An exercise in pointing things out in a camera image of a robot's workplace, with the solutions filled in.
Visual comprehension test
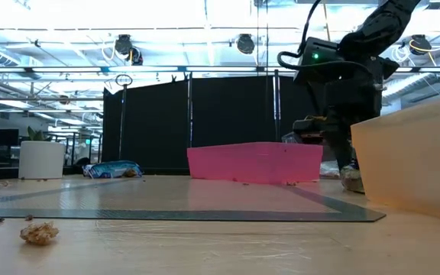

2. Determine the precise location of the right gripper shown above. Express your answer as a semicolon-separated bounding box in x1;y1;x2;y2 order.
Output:
323;68;384;172

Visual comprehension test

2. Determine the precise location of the blue white granola bar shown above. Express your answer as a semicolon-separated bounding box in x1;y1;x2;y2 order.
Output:
82;160;144;180

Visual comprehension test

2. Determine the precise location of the granola chunk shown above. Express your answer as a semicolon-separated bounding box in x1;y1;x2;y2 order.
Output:
19;221;60;246

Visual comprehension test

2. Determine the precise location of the orange plastic bin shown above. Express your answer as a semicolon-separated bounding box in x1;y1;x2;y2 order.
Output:
350;91;440;225

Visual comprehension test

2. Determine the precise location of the pink plastic bin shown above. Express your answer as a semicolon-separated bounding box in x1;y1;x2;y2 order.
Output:
186;141;325;186

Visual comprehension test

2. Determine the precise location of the black ceiling spotlight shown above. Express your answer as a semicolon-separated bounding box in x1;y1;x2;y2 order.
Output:
409;34;432;57
114;34;134;56
236;33;256;55

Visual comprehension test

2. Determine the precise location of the dark grey bordered mat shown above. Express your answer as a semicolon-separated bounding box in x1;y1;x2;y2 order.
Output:
0;177;387;223

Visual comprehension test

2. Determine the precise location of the black folding partition screen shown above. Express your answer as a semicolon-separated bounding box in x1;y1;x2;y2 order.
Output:
101;74;362;172

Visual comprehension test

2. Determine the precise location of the white potted plant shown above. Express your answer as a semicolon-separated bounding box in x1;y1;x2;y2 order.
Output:
18;125;67;180

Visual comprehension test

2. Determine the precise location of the black monitor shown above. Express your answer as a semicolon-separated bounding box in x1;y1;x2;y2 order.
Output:
0;128;20;148

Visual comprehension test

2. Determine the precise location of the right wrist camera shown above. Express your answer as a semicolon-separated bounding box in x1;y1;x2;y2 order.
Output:
292;116;326;145

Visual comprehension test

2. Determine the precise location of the black ring-top post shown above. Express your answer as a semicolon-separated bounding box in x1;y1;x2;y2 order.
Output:
115;73;134;161

